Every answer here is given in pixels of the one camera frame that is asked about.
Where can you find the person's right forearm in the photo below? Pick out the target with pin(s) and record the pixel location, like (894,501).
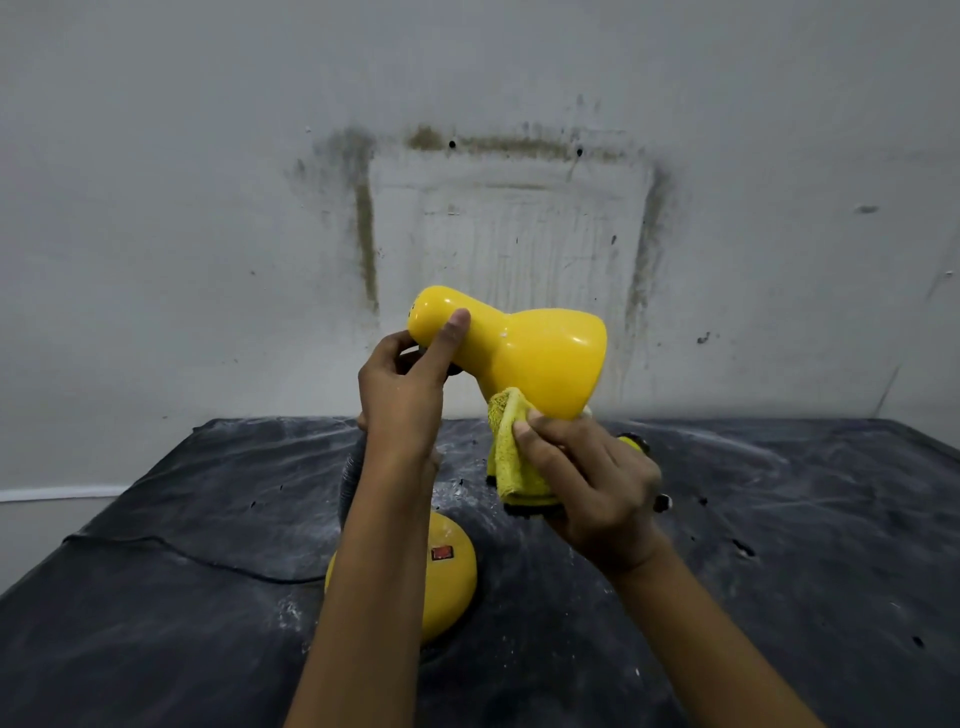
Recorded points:
(705,652)

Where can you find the black table cover sheet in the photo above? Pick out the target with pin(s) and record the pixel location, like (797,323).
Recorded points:
(787,562)

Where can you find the person's left forearm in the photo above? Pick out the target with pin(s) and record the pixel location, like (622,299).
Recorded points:
(367,600)

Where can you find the yellow and black cleaning cloth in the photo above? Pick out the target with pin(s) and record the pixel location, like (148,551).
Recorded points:
(514,469)

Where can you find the person's right hand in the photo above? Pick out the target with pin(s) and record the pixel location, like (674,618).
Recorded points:
(600,495)

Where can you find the yellow table lamp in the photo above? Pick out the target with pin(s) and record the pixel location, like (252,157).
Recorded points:
(547,352)

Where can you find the person's left hand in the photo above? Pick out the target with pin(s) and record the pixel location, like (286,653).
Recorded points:
(401,405)

